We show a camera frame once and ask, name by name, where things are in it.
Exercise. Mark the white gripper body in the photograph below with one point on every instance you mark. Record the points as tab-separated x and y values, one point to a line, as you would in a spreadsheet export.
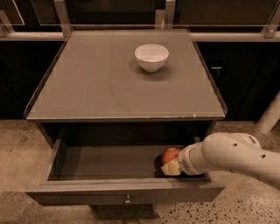
185	163

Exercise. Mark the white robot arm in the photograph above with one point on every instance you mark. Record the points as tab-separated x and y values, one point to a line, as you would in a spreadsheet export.
232	152

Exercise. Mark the small cabinet door handle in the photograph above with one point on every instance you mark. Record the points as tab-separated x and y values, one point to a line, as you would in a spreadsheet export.
217	70

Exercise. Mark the metal railing frame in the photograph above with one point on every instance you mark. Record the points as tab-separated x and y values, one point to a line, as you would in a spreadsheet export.
65	16

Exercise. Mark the red apple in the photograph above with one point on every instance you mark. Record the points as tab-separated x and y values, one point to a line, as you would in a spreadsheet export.
170	154

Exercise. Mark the white ceramic bowl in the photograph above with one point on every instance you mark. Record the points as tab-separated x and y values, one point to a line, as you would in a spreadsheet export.
151	57

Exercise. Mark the white cylindrical post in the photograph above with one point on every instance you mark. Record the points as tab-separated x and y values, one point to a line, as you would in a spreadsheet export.
270	117

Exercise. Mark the metal drawer knob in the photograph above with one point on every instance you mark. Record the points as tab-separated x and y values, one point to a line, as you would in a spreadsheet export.
127	200

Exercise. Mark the open top drawer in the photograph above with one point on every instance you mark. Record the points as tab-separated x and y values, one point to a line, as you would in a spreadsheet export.
103	173

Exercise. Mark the dark wooden cabinet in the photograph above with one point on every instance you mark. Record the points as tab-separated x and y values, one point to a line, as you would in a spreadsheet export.
97	79

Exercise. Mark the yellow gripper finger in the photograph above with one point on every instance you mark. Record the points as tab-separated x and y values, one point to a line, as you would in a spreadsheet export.
172	168

